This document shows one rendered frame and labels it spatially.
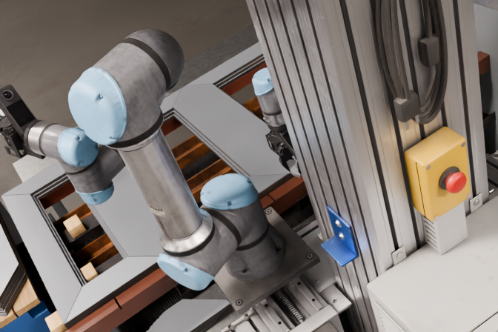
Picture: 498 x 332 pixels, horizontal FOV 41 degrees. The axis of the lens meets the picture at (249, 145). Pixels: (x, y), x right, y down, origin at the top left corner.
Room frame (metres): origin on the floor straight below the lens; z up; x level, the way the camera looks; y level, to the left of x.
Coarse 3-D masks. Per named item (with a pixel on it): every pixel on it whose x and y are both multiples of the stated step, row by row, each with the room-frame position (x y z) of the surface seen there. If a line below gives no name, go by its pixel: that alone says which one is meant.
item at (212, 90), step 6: (210, 84) 2.16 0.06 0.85; (204, 90) 2.14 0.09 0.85; (210, 90) 2.12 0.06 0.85; (216, 90) 2.11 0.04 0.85; (192, 96) 2.13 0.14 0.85; (198, 96) 2.12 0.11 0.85; (204, 96) 2.10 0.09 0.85; (210, 96) 2.09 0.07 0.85; (186, 102) 2.11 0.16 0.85; (192, 102) 2.09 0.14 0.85; (198, 102) 2.08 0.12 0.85; (174, 108) 2.10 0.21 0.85; (180, 108) 2.08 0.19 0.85; (186, 108) 2.07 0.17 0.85; (192, 108) 2.05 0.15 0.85
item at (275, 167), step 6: (270, 162) 1.60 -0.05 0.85; (276, 162) 1.59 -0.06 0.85; (264, 168) 1.59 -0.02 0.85; (270, 168) 1.57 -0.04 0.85; (276, 168) 1.56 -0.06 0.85; (282, 168) 1.55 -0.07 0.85; (252, 174) 1.58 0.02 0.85; (258, 174) 1.57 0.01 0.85; (264, 174) 1.56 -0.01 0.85; (270, 174) 1.55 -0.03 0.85
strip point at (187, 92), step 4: (200, 84) 2.19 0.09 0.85; (204, 84) 2.18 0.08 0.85; (208, 84) 2.17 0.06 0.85; (184, 88) 2.21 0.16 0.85; (188, 88) 2.20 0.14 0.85; (192, 88) 2.19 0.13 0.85; (196, 88) 2.18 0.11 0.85; (200, 88) 2.17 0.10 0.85; (204, 88) 2.16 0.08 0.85; (180, 92) 2.19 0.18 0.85; (184, 92) 2.18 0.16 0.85; (188, 92) 2.17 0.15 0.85; (192, 92) 2.16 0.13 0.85; (196, 92) 2.15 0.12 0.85; (180, 96) 2.16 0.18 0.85; (184, 96) 2.15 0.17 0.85; (188, 96) 2.14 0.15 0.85; (176, 100) 2.15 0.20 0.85; (180, 100) 2.14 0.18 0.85; (184, 100) 2.13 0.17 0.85; (176, 104) 2.12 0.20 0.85
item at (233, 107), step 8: (232, 104) 1.98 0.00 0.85; (240, 104) 1.97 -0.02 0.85; (216, 112) 1.97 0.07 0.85; (224, 112) 1.96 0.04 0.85; (232, 112) 1.94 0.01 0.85; (200, 120) 1.96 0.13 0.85; (208, 120) 1.94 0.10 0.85; (216, 120) 1.93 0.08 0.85; (200, 128) 1.91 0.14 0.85; (208, 128) 1.90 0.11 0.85
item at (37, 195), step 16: (256, 64) 2.22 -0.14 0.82; (224, 80) 2.18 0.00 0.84; (176, 112) 2.09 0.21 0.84; (192, 128) 1.95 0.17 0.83; (208, 144) 1.84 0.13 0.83; (224, 160) 1.72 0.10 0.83; (64, 176) 1.95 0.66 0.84; (288, 176) 1.52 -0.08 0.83; (48, 192) 1.91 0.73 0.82; (48, 224) 1.72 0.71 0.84; (112, 240) 1.55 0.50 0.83; (80, 272) 1.47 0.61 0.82; (144, 272) 1.35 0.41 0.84; (96, 304) 1.30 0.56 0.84; (80, 320) 1.28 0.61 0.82
